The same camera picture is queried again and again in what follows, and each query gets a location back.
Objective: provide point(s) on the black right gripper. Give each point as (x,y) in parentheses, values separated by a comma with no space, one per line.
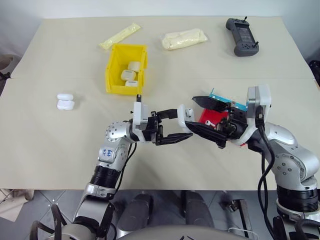
(237,125)

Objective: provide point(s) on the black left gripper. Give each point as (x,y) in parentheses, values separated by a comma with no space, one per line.
(153,128)

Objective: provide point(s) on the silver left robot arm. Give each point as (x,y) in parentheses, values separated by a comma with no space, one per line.
(112,132)

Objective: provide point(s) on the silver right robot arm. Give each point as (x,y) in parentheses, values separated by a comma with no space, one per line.
(292,162)

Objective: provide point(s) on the yellow plastic bin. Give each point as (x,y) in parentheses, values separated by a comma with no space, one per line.
(115,75)

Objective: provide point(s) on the white earbud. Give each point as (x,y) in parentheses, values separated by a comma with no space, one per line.
(209,123)

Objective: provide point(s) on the teal box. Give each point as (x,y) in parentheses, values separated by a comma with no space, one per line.
(238,104)

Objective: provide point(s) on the cream filled plastic bag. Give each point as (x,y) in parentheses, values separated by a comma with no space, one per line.
(183,38)

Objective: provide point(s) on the dark rounded robot leg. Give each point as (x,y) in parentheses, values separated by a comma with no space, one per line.
(136,212)
(198,208)

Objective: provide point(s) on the dark grey remote controller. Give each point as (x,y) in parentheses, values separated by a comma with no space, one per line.
(243,37)

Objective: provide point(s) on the long pale yellow packet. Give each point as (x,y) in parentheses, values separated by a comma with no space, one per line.
(120,36)

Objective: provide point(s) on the grey robot torso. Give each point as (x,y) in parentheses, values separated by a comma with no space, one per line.
(180,233)

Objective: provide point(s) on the black object at edge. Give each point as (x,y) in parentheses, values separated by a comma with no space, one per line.
(315,71)

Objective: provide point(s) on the white crumpled cloth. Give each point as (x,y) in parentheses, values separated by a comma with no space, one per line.
(15,200)

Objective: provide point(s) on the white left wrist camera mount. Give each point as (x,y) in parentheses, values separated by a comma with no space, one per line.
(138,112)

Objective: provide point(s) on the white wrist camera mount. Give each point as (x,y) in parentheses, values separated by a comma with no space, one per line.
(262,100)
(138,112)

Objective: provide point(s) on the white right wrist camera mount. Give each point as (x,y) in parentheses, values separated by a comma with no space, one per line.
(262,100)

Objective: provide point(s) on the metal bracket with black clamp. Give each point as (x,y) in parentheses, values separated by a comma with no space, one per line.
(237,212)

